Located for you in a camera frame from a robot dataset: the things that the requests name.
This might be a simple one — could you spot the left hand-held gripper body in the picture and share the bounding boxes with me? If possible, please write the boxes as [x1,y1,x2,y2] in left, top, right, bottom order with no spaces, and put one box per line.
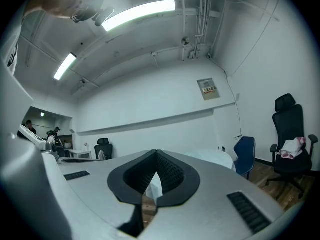
[16,123,61,162]

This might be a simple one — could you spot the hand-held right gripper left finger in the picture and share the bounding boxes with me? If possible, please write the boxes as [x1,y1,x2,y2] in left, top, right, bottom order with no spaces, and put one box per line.
[42,148,158,239]

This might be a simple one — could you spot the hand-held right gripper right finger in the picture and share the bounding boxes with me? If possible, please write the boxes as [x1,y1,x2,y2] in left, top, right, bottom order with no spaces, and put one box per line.
[139,148,287,240]

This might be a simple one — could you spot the small white table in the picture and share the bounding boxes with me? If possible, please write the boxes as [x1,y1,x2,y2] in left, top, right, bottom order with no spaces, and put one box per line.
[68,149,93,160]

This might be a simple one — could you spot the small black office chair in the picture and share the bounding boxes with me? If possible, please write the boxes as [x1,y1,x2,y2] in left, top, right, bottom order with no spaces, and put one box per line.
[94,137,114,161]

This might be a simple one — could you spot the person's white printed shirt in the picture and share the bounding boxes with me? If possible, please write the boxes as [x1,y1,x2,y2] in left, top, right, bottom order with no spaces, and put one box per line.
[0,8,35,141]

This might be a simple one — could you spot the blue chair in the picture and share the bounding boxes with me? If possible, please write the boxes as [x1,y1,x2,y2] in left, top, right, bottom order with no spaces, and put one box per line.
[233,136,257,180]

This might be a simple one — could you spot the short ceiling light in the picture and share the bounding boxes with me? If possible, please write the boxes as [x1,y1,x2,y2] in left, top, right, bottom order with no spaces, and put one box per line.
[53,52,78,81]

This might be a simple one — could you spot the pink checkered cloth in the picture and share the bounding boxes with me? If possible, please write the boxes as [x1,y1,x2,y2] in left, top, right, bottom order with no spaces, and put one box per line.
[278,136,307,160]

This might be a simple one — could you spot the tall black office chair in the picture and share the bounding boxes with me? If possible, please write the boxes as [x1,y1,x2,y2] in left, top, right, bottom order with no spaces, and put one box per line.
[265,93,319,200]

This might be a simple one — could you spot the long ceiling light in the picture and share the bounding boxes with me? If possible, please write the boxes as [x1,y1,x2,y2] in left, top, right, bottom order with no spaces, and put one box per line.
[101,0,177,33]

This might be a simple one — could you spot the white ceiling pipes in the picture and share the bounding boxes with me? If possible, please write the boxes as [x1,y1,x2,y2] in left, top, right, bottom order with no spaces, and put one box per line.
[179,0,228,62]

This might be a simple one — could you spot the thin wall cable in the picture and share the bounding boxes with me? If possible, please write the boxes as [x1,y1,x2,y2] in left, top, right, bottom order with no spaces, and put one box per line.
[208,57,244,139]

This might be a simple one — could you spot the grey wall electrical panel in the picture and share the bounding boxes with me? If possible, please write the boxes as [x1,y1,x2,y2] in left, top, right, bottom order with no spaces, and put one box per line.
[196,77,221,102]

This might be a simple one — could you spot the black head-worn camera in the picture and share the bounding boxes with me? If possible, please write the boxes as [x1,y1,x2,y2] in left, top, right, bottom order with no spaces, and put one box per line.
[71,5,116,28]

